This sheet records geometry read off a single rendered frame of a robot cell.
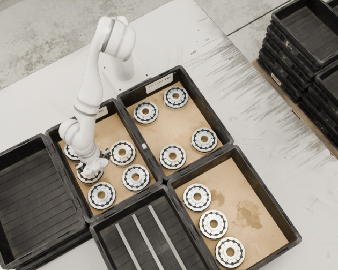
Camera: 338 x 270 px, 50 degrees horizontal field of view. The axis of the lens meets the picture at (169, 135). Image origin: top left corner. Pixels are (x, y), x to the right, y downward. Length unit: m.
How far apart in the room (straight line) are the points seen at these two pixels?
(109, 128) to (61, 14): 1.68
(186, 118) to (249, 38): 1.42
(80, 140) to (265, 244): 0.74
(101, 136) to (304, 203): 0.86
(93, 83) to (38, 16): 2.08
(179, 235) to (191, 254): 0.08
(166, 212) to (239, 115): 0.57
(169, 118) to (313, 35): 1.11
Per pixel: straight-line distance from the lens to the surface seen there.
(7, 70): 2.87
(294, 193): 1.59
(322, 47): 2.25
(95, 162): 1.25
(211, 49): 1.84
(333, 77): 2.30
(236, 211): 1.39
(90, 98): 1.05
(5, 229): 1.50
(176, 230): 1.36
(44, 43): 2.91
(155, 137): 1.46
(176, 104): 1.49
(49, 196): 1.47
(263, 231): 1.39
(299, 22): 2.32
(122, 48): 0.99
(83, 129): 1.08
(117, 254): 1.37
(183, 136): 1.46
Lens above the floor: 2.17
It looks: 67 degrees down
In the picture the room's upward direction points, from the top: 3 degrees counter-clockwise
